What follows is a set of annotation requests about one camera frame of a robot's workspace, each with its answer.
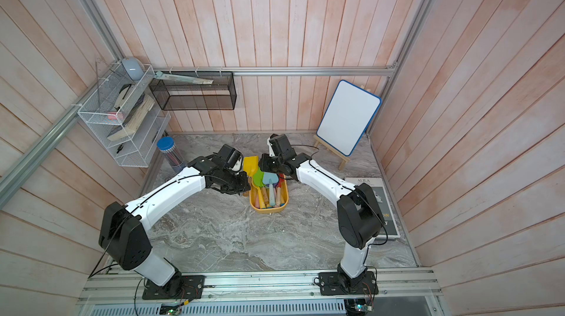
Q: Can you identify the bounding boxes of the red square shovel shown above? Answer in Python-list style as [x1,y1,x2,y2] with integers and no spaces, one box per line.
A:
[276,174,285,206]

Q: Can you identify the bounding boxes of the light blue plastic shovel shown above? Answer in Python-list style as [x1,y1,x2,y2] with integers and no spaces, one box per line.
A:
[263,173,279,208]

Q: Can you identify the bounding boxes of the yellow square shovel wooden handle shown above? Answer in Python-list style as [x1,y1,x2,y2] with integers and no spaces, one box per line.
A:
[243,155,259,198]

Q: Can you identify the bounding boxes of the green shovel wooden handle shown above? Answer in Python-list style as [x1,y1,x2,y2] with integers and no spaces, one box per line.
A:
[252,169,269,207]

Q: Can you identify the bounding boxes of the large yellow plastic scoop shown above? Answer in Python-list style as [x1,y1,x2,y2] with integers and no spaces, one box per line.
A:
[255,189,266,209]

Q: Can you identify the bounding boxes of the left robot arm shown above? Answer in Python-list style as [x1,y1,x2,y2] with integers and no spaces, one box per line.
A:
[99,145,250,296]

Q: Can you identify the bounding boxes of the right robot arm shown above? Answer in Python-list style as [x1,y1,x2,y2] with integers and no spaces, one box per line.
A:
[259,134,385,280]

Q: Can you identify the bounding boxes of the yellow plastic storage box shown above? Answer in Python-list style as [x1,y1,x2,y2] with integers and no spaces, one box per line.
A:
[250,180,289,214]

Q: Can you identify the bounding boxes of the light green box on basket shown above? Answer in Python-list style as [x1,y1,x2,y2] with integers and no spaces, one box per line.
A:
[154,71,213,86]

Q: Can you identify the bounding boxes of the blue lid pencil jar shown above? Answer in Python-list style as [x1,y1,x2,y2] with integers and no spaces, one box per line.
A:
[157,136,187,174]

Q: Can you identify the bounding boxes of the wooden easel stand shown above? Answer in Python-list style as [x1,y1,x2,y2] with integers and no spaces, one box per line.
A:
[313,135,350,171]

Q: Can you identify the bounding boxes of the Twins story book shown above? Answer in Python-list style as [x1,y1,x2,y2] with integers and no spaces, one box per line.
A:
[345,177,401,239]

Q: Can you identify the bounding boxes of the grey round bowl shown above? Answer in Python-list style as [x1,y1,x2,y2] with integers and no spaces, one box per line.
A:
[121,57,145,82]

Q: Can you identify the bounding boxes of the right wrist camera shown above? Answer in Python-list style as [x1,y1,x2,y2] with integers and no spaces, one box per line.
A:
[267,138,275,157]

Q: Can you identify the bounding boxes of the white board blue frame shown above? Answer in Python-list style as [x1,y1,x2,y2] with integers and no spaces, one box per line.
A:
[316,80,382,156]

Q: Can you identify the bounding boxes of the black wire basket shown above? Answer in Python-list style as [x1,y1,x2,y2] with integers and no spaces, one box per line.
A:
[149,71,238,111]

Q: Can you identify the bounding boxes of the book on wire shelf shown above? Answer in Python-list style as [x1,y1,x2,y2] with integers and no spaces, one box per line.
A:
[107,94,154,142]

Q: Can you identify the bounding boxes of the white wire shelf rack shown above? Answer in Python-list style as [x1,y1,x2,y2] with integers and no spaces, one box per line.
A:
[78,61,171,168]

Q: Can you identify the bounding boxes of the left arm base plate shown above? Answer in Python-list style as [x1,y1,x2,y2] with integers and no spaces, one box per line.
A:
[142,273,205,301]

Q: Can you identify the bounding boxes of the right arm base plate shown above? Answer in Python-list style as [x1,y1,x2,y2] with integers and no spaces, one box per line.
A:
[313,270,379,296]

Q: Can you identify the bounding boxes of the aluminium front rail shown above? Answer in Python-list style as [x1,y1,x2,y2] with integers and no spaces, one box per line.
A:
[77,267,443,305]

